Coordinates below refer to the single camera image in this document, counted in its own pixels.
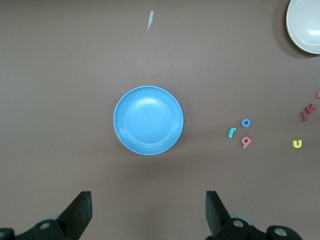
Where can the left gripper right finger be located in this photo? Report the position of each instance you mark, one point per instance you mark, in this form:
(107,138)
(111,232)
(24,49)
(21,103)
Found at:
(220,220)

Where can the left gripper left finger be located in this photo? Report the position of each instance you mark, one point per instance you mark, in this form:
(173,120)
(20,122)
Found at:
(72,220)

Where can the pink foam letter b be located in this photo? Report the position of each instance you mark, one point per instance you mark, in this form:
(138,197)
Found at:
(246,142)

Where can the teal foam letter j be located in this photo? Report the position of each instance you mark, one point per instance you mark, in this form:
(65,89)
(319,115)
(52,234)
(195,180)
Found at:
(231,133)

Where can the blue foam letter o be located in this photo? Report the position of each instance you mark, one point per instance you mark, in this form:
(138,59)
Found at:
(243,123)

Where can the yellow foam letter n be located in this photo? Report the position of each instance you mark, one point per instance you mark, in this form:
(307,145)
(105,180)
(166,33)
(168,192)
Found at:
(297,145)

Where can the blue plate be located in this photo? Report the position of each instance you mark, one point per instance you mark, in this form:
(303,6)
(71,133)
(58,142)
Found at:
(148,120)

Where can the maroon foam letter i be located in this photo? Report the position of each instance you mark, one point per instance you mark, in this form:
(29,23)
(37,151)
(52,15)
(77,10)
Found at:
(304,116)

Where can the orange foam letter e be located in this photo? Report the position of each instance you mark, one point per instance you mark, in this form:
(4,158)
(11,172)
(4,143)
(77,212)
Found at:
(318,95)

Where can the white tape scrap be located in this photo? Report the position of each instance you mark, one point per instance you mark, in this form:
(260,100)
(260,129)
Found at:
(150,20)

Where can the beige plate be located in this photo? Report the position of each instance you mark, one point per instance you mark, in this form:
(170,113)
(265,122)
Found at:
(307,25)

